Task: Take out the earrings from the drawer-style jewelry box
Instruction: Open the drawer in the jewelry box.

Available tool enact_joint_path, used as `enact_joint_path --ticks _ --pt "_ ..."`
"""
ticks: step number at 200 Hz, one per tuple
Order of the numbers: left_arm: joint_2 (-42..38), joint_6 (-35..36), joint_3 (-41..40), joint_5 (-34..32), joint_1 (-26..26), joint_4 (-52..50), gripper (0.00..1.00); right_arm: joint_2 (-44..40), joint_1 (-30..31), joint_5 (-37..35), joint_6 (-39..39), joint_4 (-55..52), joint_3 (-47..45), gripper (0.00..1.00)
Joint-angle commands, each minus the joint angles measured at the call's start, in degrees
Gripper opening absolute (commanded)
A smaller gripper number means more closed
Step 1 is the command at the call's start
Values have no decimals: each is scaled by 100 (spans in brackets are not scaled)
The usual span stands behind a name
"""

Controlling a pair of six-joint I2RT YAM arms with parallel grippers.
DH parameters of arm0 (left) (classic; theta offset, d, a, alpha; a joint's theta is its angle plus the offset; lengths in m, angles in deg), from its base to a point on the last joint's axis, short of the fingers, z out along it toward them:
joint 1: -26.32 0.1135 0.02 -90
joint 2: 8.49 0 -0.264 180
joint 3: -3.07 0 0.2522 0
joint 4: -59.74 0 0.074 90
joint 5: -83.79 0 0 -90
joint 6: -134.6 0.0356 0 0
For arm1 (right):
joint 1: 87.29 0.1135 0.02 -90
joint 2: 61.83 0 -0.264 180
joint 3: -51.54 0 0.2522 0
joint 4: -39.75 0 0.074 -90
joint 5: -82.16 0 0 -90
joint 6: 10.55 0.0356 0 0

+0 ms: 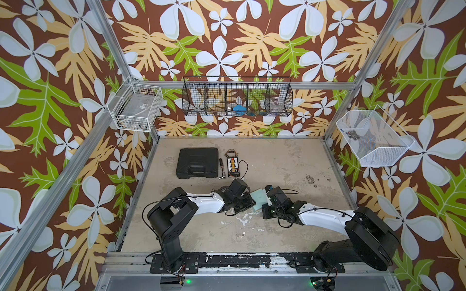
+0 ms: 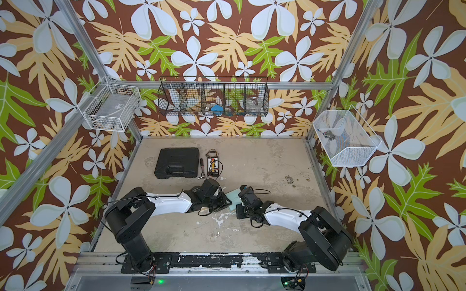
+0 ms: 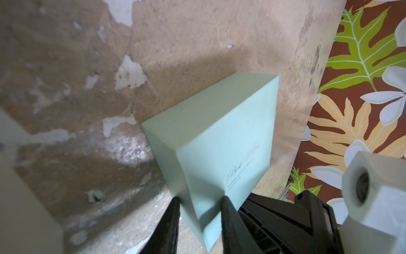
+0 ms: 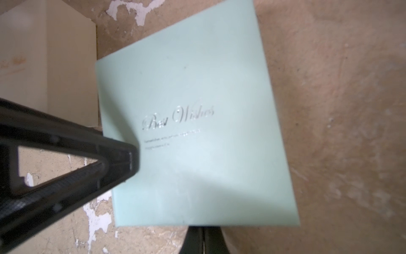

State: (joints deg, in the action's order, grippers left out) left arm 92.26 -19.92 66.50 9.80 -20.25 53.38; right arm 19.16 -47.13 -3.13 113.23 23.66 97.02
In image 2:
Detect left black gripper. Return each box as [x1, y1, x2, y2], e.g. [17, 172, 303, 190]
[204, 191, 234, 212]

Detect teal jewelry box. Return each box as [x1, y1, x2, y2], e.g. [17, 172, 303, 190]
[226, 189, 241, 212]

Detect white drawer jewelry box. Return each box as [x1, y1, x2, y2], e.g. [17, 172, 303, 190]
[198, 207, 211, 217]

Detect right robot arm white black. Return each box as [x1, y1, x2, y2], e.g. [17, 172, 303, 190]
[236, 185, 354, 272]

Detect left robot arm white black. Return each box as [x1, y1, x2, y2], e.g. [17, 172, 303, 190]
[104, 179, 233, 274]

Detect chrome ratchet wrench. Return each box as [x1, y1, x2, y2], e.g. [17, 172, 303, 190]
[198, 158, 205, 179]

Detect black charging board yellow connectors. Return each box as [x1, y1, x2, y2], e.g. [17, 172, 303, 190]
[206, 149, 220, 178]

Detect black plastic tool case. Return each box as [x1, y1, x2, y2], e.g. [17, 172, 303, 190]
[154, 147, 200, 179]

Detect blue object in basket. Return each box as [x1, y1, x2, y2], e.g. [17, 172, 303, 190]
[211, 104, 225, 116]

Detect dark object in mesh basket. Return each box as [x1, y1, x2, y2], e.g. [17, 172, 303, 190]
[324, 130, 336, 141]

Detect white mesh basket right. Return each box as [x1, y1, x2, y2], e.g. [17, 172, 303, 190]
[313, 105, 382, 167]

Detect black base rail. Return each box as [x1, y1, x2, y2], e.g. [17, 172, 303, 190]
[116, 252, 298, 275]

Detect black wire basket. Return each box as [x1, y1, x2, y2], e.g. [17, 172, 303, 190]
[156, 76, 270, 117]

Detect white wire basket left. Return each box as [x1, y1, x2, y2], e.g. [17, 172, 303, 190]
[80, 77, 141, 132]

